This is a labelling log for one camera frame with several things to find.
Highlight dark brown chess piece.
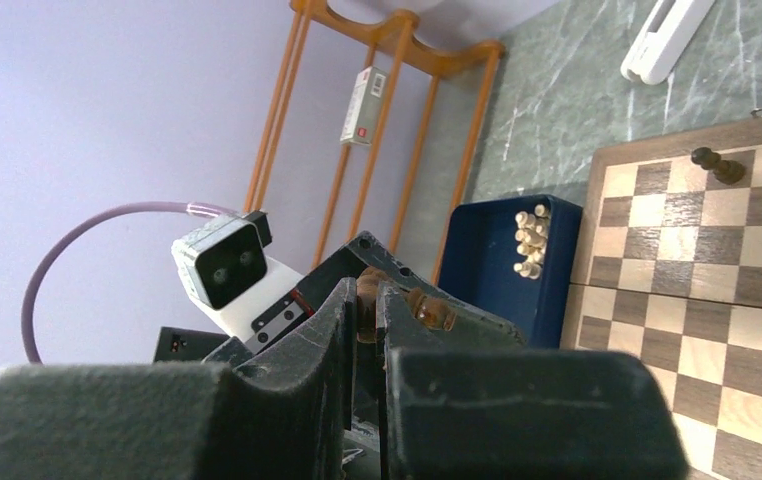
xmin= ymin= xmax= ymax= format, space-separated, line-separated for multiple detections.
xmin=691 ymin=147 xmax=746 ymax=185

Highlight white red small box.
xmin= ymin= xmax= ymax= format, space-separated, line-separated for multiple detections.
xmin=340 ymin=66 xmax=388 ymax=146

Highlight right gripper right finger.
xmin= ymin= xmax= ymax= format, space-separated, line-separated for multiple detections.
xmin=375 ymin=281 xmax=434 ymax=479

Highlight wooden chess board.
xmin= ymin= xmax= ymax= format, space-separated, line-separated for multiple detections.
xmin=560 ymin=117 xmax=762 ymax=479

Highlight light wooden chess pieces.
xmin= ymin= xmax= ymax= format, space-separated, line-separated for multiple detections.
xmin=513 ymin=203 xmax=551 ymax=280

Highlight orange wooden rack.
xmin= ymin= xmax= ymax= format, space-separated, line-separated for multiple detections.
xmin=243 ymin=1 xmax=506 ymax=251

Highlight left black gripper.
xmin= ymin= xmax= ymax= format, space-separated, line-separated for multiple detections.
xmin=153 ymin=232 xmax=527 ymax=362

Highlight dark brown chess pawn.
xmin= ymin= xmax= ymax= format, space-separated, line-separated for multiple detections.
xmin=356 ymin=266 xmax=457 ymax=344

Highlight blue plastic tray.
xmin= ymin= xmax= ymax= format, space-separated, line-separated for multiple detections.
xmin=438 ymin=194 xmax=582 ymax=348

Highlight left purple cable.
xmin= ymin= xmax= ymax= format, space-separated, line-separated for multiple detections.
xmin=20 ymin=201 xmax=243 ymax=366

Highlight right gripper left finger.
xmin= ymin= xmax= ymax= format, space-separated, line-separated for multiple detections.
xmin=221 ymin=278 xmax=357 ymax=479

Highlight white plastic clip device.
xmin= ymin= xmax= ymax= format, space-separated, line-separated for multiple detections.
xmin=620 ymin=0 xmax=715 ymax=85

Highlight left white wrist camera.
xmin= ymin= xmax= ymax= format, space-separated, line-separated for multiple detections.
xmin=171 ymin=210 xmax=311 ymax=353

